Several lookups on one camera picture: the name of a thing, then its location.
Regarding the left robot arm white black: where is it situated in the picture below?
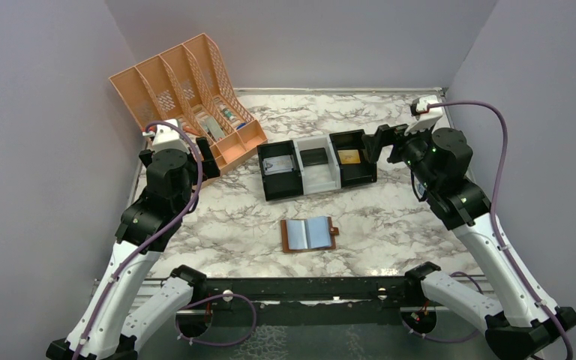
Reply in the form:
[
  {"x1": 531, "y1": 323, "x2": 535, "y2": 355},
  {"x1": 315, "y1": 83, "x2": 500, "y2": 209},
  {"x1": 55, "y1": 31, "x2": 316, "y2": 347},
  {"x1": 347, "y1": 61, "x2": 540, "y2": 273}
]
[{"x1": 46, "y1": 137, "x2": 221, "y2": 359}]

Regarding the white bin middle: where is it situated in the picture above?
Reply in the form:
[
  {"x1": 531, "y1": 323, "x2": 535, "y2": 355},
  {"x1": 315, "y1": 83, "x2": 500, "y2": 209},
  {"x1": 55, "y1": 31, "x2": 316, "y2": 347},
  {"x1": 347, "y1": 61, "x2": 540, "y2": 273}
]
[{"x1": 294, "y1": 135, "x2": 341, "y2": 195}]

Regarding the gold card in black bin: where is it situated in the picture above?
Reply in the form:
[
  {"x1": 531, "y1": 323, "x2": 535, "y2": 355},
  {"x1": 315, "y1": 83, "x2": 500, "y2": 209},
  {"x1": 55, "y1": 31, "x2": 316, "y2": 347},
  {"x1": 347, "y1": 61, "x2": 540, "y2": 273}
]
[{"x1": 337, "y1": 149, "x2": 362, "y2": 165}]

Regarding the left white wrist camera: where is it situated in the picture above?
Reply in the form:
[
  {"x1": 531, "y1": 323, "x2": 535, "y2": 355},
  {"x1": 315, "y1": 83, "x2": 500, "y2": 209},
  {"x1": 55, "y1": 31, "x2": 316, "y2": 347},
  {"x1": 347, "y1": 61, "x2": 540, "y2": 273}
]
[{"x1": 142, "y1": 124, "x2": 190, "y2": 154}]

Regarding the white card in black bin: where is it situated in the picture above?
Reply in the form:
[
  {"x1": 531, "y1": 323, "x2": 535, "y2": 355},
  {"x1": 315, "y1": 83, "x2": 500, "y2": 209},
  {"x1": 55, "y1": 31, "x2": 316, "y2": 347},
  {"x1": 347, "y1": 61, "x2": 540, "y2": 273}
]
[{"x1": 262, "y1": 155, "x2": 295, "y2": 176}]

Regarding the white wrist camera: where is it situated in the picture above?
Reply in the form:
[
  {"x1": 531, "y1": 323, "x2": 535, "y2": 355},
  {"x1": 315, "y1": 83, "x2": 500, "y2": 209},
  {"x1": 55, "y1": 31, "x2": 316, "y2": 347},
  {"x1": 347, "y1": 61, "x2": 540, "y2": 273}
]
[
  {"x1": 405, "y1": 95, "x2": 445, "y2": 135},
  {"x1": 142, "y1": 124, "x2": 190, "y2": 154}
]

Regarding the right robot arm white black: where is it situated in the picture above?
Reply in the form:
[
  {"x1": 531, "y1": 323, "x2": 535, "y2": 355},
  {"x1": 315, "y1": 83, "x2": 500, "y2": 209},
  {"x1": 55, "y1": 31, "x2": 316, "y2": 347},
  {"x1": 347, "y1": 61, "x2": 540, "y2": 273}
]
[{"x1": 361, "y1": 125, "x2": 576, "y2": 359}]

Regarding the black bin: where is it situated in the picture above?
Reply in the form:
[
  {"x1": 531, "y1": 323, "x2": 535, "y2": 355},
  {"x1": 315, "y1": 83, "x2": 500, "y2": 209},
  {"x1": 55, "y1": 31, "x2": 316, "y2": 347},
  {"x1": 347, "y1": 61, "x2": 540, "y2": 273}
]
[
  {"x1": 329, "y1": 130, "x2": 377, "y2": 188},
  {"x1": 256, "y1": 140, "x2": 304, "y2": 201}
]

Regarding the black bin right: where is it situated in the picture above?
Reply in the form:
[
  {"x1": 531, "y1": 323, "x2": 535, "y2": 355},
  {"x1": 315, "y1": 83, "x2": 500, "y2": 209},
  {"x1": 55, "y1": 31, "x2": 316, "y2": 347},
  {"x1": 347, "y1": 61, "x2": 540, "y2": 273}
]
[{"x1": 329, "y1": 130, "x2": 377, "y2": 188}]

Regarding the black object in white bin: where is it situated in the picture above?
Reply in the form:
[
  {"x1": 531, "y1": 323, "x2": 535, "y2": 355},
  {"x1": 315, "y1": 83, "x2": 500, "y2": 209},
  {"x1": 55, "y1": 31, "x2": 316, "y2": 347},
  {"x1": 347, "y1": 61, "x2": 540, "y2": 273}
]
[{"x1": 299, "y1": 148, "x2": 329, "y2": 167}]

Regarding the brown leather card holder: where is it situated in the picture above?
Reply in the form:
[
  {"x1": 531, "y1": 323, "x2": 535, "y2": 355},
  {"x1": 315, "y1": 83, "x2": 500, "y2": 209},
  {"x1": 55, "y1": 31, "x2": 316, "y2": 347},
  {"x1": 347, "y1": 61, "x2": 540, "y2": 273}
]
[{"x1": 280, "y1": 216, "x2": 340, "y2": 254}]

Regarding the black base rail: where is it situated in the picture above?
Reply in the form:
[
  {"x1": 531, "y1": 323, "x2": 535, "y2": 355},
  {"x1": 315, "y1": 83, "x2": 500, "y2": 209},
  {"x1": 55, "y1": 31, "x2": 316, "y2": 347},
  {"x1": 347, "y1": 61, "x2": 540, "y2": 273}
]
[{"x1": 175, "y1": 276, "x2": 429, "y2": 327}]

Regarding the black bin left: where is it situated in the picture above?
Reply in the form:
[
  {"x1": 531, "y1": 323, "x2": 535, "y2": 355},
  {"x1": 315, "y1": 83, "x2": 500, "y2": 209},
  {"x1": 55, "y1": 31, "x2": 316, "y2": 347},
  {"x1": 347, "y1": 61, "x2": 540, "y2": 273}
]
[{"x1": 256, "y1": 140, "x2": 304, "y2": 201}]

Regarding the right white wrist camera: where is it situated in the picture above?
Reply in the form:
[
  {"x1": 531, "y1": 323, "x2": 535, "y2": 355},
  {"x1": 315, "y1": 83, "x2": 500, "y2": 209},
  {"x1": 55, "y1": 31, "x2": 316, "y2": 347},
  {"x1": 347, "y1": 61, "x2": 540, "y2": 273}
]
[{"x1": 405, "y1": 95, "x2": 445, "y2": 135}]

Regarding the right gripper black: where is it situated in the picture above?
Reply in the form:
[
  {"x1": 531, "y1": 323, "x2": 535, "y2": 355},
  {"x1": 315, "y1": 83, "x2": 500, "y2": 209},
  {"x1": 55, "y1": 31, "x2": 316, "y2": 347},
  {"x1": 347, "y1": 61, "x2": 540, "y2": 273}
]
[{"x1": 364, "y1": 117, "x2": 441, "y2": 191}]

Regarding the orange plastic file organizer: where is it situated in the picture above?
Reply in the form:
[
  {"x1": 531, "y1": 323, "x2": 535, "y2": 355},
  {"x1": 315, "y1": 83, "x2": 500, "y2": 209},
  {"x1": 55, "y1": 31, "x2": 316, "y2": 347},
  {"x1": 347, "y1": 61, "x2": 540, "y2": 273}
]
[{"x1": 109, "y1": 33, "x2": 268, "y2": 173}]

